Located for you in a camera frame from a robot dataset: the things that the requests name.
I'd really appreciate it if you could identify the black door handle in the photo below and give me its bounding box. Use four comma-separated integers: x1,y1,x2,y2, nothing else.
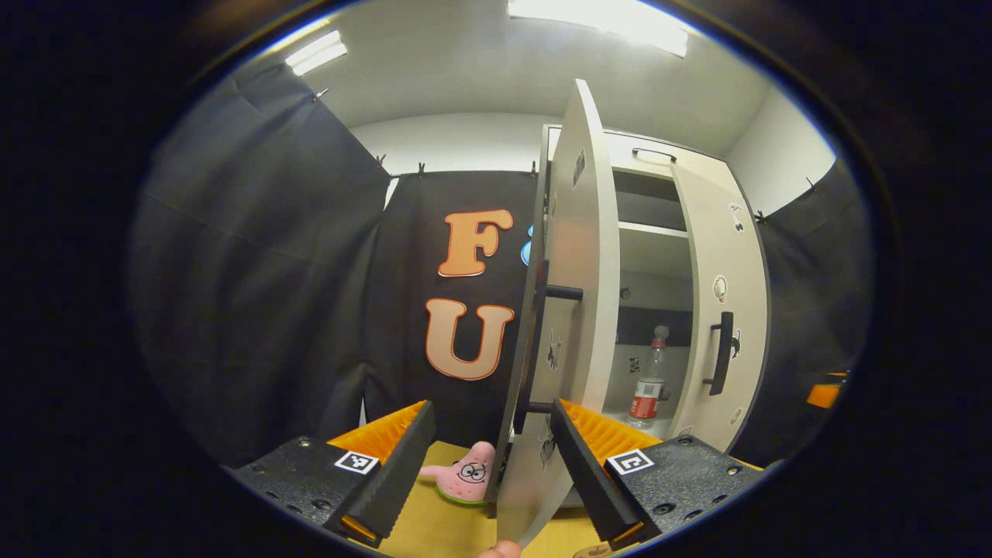
515,260,584,435
703,312,735,396

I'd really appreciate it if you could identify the clear plastic bottle red label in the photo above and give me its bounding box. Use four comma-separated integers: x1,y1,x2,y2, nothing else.
628,325,671,429

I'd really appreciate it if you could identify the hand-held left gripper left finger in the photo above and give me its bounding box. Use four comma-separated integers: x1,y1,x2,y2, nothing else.
232,401,437,549

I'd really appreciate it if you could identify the white cabinet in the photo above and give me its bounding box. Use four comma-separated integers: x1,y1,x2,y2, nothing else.
541,124,768,458

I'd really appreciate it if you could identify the pink starfish plush toy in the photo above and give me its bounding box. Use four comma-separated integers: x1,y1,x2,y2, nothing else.
419,441,497,507

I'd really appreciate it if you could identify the ceiling light panel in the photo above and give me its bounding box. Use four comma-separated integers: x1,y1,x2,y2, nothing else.
506,0,691,57
283,29,350,77

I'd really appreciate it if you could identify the white cabinet drawer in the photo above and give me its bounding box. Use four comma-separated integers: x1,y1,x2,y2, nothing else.
546,126,729,183

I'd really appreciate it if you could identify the white cabinet door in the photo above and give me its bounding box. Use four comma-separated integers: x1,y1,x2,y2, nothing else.
494,77,622,549
670,159,770,454

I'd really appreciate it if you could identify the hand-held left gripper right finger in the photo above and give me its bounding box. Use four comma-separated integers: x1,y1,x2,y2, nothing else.
550,399,768,547

